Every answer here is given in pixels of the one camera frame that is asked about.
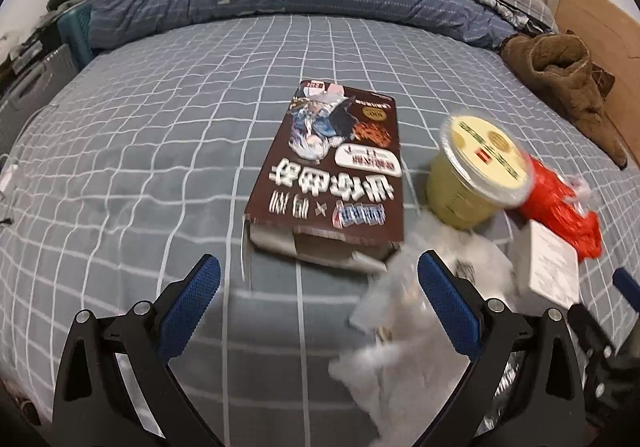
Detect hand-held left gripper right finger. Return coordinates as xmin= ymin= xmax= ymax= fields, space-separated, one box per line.
xmin=416 ymin=249 xmax=586 ymax=447

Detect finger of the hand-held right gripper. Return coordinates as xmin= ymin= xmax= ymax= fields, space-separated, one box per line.
xmin=612 ymin=268 xmax=640 ymax=313
xmin=567 ymin=303 xmax=616 ymax=363

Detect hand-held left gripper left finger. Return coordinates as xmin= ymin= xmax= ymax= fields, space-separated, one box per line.
xmin=52 ymin=253 xmax=223 ymax=447

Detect white plastic bag black print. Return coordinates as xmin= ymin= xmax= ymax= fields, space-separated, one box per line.
xmin=415 ymin=214 xmax=518 ymax=300

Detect clear plastic bag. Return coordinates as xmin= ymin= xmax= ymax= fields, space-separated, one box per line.
xmin=327 ymin=247 xmax=481 ymax=447

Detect small white box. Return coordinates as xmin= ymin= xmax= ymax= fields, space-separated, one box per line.
xmin=515 ymin=219 xmax=581 ymax=308

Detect red plastic bag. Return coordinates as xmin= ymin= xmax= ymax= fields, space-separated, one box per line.
xmin=517 ymin=157 xmax=603 ymax=260

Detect brown printed snack box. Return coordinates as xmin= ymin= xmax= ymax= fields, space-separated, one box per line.
xmin=242 ymin=81 xmax=405 ymax=275

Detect yellow lidded plastic cup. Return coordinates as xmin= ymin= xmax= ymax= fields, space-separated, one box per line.
xmin=426 ymin=114 xmax=537 ymax=230

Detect brown fleece garment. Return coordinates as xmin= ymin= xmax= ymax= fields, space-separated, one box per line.
xmin=501 ymin=33 xmax=628 ymax=170

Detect wooden headboard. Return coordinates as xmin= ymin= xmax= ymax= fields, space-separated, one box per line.
xmin=555 ymin=0 xmax=640 ymax=168

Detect grey suitcase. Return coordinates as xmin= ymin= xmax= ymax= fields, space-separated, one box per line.
xmin=0 ymin=44 xmax=81 ymax=148

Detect dark plaid cloth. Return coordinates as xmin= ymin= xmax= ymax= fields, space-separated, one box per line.
xmin=425 ymin=0 xmax=531 ymax=35

